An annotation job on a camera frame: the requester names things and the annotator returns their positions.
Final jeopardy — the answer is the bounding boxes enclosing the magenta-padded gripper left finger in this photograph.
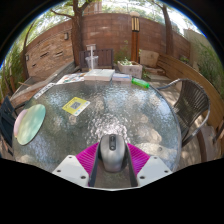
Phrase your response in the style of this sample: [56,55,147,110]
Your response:
[52,142,103,188]

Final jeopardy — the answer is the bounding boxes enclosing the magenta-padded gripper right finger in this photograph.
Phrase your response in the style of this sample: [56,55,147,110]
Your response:
[124,142,173,188]

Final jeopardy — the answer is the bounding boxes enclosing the grey computer mouse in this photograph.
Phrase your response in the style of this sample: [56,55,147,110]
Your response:
[99,133,128,173]

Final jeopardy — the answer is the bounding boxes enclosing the round green pink mouse pad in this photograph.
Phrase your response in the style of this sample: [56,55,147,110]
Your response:
[13,103,47,146]

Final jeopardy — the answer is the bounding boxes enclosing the yellow square card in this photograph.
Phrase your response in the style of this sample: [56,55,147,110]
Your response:
[61,96,91,117]

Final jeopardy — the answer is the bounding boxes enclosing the brown wicker chair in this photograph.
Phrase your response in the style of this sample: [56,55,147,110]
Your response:
[156,78,212,148]

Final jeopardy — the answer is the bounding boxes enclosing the white licence plate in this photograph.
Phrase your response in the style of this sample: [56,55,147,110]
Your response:
[33,82,56,100]

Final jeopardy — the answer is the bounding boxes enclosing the green plastic bottle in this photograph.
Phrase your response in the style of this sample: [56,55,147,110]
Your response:
[131,77,151,90]

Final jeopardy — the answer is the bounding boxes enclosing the thin pale book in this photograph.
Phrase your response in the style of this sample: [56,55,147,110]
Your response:
[112,73,133,83]

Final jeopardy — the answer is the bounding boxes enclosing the curved wooden bench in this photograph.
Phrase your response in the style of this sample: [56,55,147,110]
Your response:
[156,53,224,134]

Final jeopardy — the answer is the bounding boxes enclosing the concrete planter with plants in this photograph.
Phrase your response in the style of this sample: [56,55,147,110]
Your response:
[117,59,144,80]

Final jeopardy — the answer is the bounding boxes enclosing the clear plastic cup with straw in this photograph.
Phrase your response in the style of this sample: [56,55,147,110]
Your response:
[85,44,100,71]

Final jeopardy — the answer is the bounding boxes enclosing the pale stone block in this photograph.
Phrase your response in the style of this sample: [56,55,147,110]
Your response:
[139,49,160,68]

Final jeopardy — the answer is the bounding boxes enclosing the dark wooden slatted chair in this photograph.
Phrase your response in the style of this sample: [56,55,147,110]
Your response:
[78,48,115,72]

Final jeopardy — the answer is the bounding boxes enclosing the large tree trunk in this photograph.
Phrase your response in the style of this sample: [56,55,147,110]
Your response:
[49,0,101,68]

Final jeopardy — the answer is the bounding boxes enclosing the slim tree trunk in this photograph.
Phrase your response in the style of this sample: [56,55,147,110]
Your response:
[159,2,175,56]

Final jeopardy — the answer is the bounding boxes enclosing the wooden garden lamp post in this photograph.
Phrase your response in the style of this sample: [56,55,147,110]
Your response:
[129,11,141,63]

